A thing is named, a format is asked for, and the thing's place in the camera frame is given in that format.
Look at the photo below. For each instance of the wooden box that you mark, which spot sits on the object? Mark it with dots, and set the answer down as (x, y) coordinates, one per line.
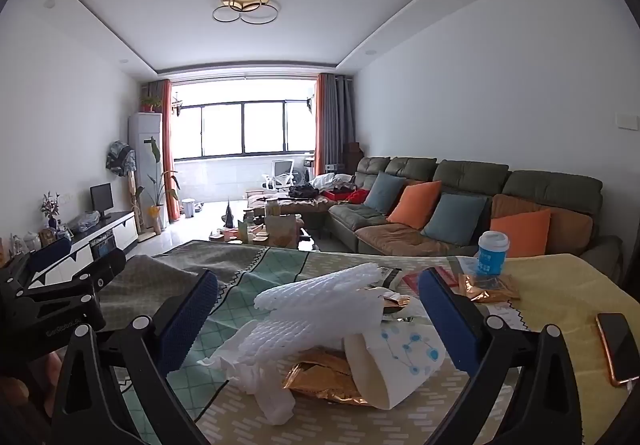
(48, 236)

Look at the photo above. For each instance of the small brown gold wrapper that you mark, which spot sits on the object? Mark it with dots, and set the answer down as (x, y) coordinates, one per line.
(392, 302)

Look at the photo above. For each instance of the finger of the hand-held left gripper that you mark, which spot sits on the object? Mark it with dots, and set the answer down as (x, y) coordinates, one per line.
(85, 277)
(47, 256)

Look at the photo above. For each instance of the person's left hand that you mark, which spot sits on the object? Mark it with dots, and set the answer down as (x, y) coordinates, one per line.
(15, 392)

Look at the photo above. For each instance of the red cloth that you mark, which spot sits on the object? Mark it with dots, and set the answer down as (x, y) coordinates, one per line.
(359, 196)

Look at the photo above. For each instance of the orange grey curtain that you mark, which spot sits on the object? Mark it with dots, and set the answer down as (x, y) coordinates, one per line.
(327, 125)
(167, 135)

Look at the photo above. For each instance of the brown sofa back cushion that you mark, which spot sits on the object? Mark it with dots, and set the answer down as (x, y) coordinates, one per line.
(570, 225)

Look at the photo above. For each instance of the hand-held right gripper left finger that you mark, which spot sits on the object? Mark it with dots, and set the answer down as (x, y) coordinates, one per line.
(187, 325)

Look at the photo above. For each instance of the white plastic bag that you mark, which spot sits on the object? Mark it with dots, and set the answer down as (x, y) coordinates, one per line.
(332, 181)

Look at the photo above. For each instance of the white pedal bin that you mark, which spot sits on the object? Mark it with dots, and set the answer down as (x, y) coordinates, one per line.
(188, 208)

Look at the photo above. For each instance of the black bag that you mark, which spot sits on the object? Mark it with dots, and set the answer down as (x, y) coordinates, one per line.
(302, 191)

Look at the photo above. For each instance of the white tv cabinet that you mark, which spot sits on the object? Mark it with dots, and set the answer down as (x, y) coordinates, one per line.
(122, 230)

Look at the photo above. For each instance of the brown paper bag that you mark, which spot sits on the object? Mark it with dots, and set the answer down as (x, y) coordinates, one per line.
(282, 232)

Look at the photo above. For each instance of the cluttered coffee table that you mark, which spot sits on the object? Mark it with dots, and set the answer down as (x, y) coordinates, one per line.
(240, 237)

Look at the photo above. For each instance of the gold foil wrapper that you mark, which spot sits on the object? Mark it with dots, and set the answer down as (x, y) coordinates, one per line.
(325, 380)

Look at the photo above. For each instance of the white standing air conditioner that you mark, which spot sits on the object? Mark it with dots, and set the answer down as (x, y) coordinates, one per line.
(142, 165)

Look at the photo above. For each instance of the flower vase on cabinet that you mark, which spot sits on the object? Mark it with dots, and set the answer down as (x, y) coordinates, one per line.
(50, 207)

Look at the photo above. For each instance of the black smartphone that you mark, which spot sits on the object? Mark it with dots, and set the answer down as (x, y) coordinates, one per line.
(617, 345)

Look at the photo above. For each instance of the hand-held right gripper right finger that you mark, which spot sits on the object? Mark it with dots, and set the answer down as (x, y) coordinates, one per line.
(447, 325)

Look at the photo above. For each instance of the green sofa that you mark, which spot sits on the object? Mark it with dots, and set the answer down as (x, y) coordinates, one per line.
(470, 175)

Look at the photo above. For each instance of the red flat packet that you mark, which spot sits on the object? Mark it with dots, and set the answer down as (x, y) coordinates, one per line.
(415, 279)

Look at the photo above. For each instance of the white ceramic jar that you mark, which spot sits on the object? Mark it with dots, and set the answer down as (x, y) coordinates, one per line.
(31, 241)

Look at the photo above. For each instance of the brown sofa seat cushion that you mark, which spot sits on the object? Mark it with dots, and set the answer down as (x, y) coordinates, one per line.
(395, 237)

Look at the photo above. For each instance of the large window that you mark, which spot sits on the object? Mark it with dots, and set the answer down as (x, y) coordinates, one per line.
(225, 130)

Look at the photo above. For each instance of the hanging grey backpack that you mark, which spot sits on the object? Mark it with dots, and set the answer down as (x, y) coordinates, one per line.
(120, 157)

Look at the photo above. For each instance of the tall plant in yellow pot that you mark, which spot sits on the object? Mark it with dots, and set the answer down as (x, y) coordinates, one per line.
(157, 212)

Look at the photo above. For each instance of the gold foil packets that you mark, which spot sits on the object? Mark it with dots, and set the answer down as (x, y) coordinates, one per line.
(492, 287)

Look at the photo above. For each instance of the patterned tablecloth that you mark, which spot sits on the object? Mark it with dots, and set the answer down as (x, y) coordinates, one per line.
(240, 270)

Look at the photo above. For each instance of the brown ottoman bench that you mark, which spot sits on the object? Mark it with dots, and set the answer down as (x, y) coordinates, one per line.
(315, 207)

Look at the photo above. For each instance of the white office chair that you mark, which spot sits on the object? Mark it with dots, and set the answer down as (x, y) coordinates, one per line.
(281, 170)

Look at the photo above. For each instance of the black monitor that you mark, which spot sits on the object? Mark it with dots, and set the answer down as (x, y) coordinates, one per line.
(101, 197)

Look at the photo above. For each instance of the black cone ornament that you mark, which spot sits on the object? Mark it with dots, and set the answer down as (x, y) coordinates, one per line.
(229, 217)

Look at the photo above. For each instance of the orange throw pillow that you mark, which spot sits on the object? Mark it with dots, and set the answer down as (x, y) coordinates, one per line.
(522, 232)
(414, 206)

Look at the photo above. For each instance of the potted plant with red pot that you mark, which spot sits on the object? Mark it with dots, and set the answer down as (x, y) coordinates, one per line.
(150, 102)

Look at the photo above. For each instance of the clear plastic bag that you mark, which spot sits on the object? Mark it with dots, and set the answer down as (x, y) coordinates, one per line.
(82, 221)

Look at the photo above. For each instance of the white wall switch plate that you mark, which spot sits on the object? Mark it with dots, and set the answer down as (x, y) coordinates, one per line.
(627, 121)

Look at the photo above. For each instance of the white foam fruit net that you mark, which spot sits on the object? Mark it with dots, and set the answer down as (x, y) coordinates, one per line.
(325, 285)
(310, 330)

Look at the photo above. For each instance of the blue throw pillow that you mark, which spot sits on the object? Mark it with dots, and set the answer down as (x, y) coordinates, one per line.
(384, 192)
(455, 220)

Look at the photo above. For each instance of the blue white lidded cup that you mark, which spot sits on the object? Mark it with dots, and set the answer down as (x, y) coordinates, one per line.
(492, 257)

